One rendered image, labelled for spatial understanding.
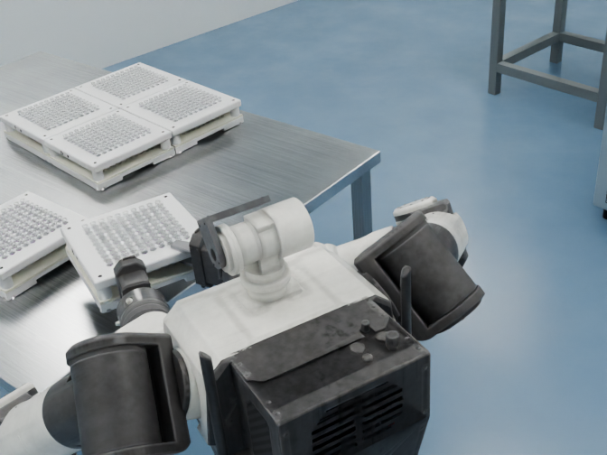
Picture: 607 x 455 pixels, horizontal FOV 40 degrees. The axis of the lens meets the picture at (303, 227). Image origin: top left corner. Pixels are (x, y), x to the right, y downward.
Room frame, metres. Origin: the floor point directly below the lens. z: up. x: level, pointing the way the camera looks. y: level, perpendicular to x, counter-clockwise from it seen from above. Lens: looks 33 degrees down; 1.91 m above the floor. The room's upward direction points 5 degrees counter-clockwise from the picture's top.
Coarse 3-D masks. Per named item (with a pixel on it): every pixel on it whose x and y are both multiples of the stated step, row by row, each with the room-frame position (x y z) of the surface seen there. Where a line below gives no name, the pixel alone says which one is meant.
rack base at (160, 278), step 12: (72, 264) 1.41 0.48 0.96; (180, 264) 1.34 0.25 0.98; (84, 276) 1.33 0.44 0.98; (156, 276) 1.30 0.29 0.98; (168, 276) 1.30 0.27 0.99; (180, 276) 1.30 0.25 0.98; (192, 276) 1.31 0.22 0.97; (156, 288) 1.28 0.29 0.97; (96, 300) 1.26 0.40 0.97; (108, 300) 1.24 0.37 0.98
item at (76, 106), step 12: (72, 96) 2.27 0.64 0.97; (24, 108) 2.21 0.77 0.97; (36, 108) 2.22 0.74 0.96; (48, 108) 2.20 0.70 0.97; (60, 108) 2.18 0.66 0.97; (72, 108) 2.18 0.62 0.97; (84, 108) 2.17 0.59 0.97; (96, 108) 2.17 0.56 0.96; (36, 120) 2.12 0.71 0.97; (48, 120) 2.11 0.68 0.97; (60, 120) 2.10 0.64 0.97
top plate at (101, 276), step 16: (128, 208) 1.50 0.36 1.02; (176, 208) 1.48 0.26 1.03; (80, 224) 1.45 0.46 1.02; (160, 224) 1.42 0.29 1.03; (192, 224) 1.41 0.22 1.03; (80, 240) 1.39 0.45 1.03; (80, 256) 1.33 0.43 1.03; (96, 256) 1.32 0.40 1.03; (144, 256) 1.30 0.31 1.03; (160, 256) 1.30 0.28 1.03; (176, 256) 1.30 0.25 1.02; (96, 272) 1.27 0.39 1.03; (112, 272) 1.26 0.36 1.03; (96, 288) 1.23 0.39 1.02
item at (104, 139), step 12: (108, 120) 2.08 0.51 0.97; (120, 120) 2.07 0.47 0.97; (72, 132) 2.02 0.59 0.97; (84, 132) 2.02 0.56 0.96; (96, 132) 2.01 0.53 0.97; (108, 132) 2.00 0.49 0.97; (120, 132) 1.99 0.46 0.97; (132, 132) 1.99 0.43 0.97; (144, 132) 1.98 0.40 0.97; (84, 144) 1.94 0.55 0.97; (96, 144) 1.93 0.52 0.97; (120, 144) 1.93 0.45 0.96; (108, 168) 1.90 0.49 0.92
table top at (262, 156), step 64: (64, 64) 2.75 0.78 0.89; (0, 128) 2.26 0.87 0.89; (256, 128) 2.11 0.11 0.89; (0, 192) 1.87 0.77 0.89; (64, 192) 1.84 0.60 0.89; (128, 192) 1.81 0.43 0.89; (192, 192) 1.78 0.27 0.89; (256, 192) 1.76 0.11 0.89; (320, 192) 1.73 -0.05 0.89; (0, 320) 1.33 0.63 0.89; (64, 320) 1.31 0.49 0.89; (0, 384) 1.17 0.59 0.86
